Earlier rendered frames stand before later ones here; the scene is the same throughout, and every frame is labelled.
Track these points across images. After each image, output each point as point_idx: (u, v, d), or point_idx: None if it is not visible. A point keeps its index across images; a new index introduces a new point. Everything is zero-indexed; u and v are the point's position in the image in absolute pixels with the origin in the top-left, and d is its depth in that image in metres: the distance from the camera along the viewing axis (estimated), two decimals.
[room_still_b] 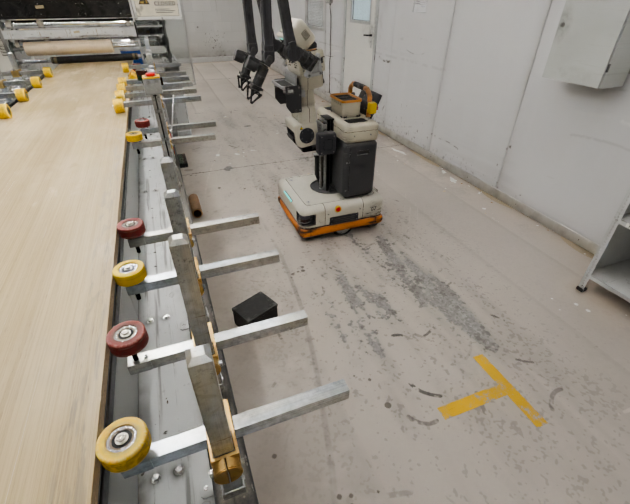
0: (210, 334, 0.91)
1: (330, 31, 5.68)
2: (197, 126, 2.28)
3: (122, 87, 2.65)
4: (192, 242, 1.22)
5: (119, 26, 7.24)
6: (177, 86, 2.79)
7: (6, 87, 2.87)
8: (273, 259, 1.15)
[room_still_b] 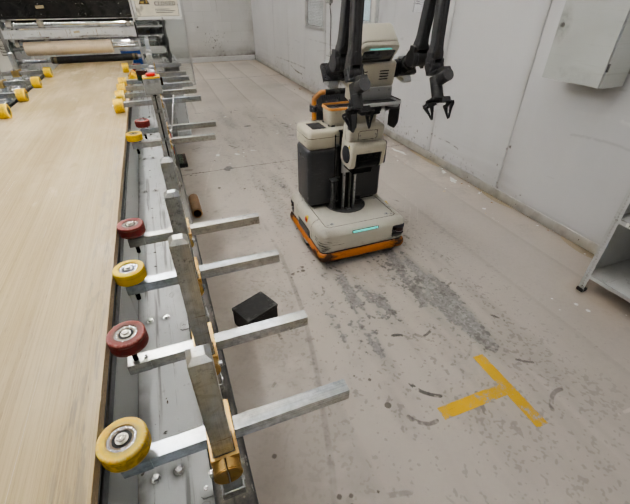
0: (210, 334, 0.91)
1: (330, 31, 5.68)
2: (197, 126, 2.28)
3: (122, 87, 2.65)
4: (192, 242, 1.22)
5: (119, 26, 7.24)
6: (177, 86, 2.79)
7: (6, 87, 2.87)
8: (273, 259, 1.15)
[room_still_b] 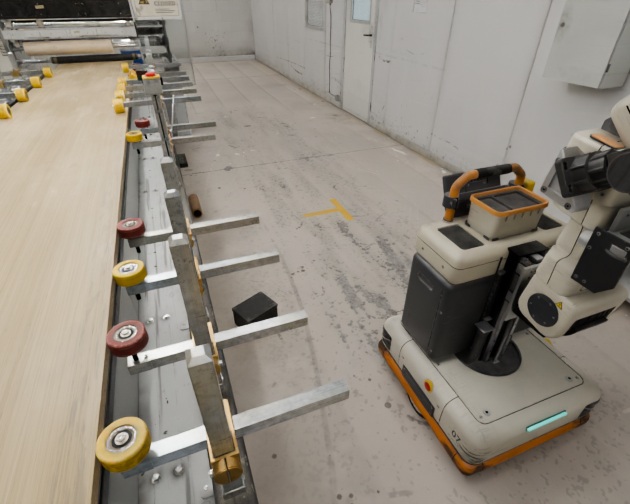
0: (210, 334, 0.91)
1: (330, 31, 5.68)
2: (197, 126, 2.28)
3: (122, 87, 2.65)
4: (192, 242, 1.22)
5: (119, 26, 7.24)
6: (177, 86, 2.79)
7: (6, 87, 2.87)
8: (273, 259, 1.15)
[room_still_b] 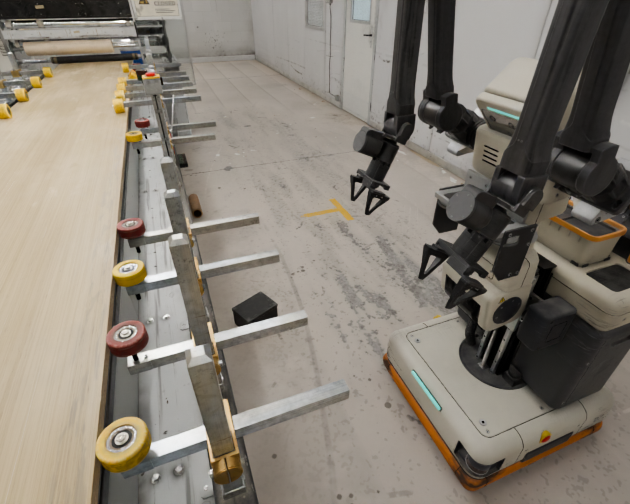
0: (210, 334, 0.91)
1: (330, 31, 5.68)
2: (197, 126, 2.28)
3: (122, 87, 2.65)
4: (192, 242, 1.22)
5: (119, 26, 7.24)
6: (177, 86, 2.79)
7: (6, 87, 2.87)
8: (273, 259, 1.15)
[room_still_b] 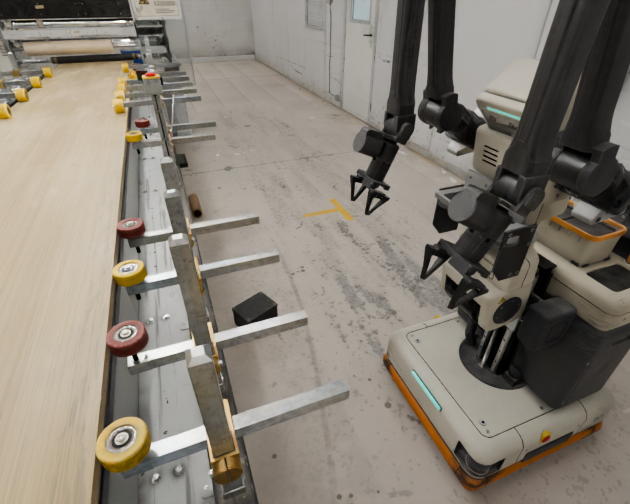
0: (210, 334, 0.91)
1: (330, 31, 5.68)
2: (197, 126, 2.28)
3: (122, 87, 2.65)
4: (192, 242, 1.22)
5: (119, 26, 7.24)
6: (177, 86, 2.79)
7: (6, 87, 2.87)
8: (273, 259, 1.15)
